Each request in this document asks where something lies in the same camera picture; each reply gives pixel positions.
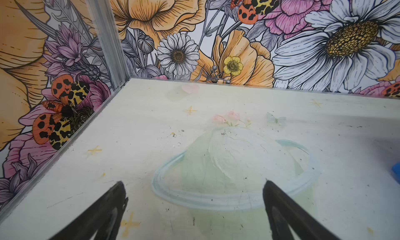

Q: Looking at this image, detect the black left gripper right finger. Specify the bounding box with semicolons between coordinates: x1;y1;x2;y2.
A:
262;180;339;240

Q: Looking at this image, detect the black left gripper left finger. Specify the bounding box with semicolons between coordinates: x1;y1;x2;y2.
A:
51;181;129;240

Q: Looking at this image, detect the aluminium corner post left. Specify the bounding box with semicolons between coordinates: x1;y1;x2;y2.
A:
85;0;130;88

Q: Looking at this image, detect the blue plastic bin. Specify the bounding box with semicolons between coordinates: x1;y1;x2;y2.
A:
391;163;400;183

